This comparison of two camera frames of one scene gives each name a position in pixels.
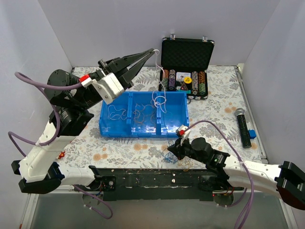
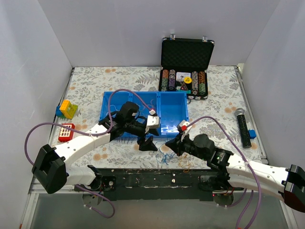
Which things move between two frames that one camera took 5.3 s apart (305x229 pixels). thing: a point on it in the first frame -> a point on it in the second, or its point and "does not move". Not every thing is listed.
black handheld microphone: (243, 128) does not move
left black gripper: (114, 69) -> (145, 133)
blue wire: (168, 155) -> (161, 157)
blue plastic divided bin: (144, 114) does not move
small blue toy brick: (252, 134) does not move
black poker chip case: (183, 66) does not move
